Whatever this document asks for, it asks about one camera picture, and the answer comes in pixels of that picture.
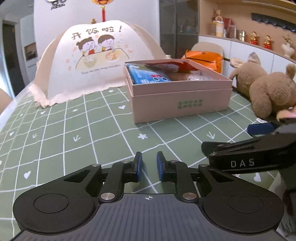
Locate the red box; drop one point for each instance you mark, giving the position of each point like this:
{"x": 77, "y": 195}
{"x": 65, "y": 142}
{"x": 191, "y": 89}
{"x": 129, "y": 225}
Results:
{"x": 227, "y": 25}

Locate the white counter cabinet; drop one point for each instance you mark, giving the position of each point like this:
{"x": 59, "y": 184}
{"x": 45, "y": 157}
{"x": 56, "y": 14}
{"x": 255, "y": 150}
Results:
{"x": 238, "y": 49}

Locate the white plush tag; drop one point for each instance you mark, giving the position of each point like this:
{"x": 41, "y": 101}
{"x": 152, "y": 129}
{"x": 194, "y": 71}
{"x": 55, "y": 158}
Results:
{"x": 260, "y": 120}

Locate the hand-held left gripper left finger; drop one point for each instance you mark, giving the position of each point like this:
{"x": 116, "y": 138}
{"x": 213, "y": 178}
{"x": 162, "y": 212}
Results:
{"x": 138, "y": 166}

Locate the printed mesh food cover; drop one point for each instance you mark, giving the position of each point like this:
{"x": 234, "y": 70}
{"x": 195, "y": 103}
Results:
{"x": 92, "y": 69}

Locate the blue snack packet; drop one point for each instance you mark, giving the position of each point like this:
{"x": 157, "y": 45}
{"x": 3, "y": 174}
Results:
{"x": 143, "y": 76}

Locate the pink plush toy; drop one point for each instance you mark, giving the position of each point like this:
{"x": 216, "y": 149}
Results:
{"x": 286, "y": 114}

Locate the glass cabinet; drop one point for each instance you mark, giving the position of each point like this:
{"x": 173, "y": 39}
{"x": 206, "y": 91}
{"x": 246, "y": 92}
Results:
{"x": 179, "y": 27}

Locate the green grid tablecloth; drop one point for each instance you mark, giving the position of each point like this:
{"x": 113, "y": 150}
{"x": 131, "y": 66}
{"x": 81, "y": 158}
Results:
{"x": 104, "y": 129}

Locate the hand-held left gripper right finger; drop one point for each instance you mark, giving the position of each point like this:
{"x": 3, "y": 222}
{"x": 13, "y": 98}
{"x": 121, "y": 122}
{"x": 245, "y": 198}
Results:
{"x": 160, "y": 165}

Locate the red knot ornament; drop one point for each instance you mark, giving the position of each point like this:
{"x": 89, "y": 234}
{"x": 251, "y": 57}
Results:
{"x": 104, "y": 12}

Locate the beige chair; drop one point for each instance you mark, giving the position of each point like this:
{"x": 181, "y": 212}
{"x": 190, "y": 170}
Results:
{"x": 208, "y": 46}
{"x": 4, "y": 99}

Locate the white deer figurine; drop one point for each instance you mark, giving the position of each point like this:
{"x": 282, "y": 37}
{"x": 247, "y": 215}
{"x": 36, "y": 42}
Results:
{"x": 288, "y": 48}

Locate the pink cardboard box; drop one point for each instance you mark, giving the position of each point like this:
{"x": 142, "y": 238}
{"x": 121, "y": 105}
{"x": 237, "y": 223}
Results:
{"x": 180, "y": 104}

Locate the orange bag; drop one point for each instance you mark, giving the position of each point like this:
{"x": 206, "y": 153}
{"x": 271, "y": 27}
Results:
{"x": 203, "y": 58}

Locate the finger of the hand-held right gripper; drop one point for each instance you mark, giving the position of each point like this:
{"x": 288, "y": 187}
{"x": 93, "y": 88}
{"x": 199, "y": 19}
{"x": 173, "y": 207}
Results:
{"x": 259, "y": 128}
{"x": 242, "y": 162}

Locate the red gold figurine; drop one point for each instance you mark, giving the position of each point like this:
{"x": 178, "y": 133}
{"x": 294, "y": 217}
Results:
{"x": 268, "y": 42}
{"x": 254, "y": 39}

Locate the dark door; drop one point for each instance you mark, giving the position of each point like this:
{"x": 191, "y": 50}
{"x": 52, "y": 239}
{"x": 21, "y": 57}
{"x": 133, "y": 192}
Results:
{"x": 11, "y": 58}

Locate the red snack packet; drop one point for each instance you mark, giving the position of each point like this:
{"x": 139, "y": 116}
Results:
{"x": 166, "y": 67}

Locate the black hook rack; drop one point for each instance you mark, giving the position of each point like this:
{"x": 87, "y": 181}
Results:
{"x": 272, "y": 20}

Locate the yellow canister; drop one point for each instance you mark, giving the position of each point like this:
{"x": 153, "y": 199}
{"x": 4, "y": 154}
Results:
{"x": 219, "y": 30}

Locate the gold tin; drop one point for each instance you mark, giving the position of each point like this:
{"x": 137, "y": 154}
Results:
{"x": 241, "y": 36}

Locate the long biscuit packet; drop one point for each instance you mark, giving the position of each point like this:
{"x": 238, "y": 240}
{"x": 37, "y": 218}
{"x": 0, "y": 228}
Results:
{"x": 180, "y": 77}

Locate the brown plush bear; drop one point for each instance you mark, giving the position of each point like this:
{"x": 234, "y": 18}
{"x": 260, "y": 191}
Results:
{"x": 266, "y": 92}

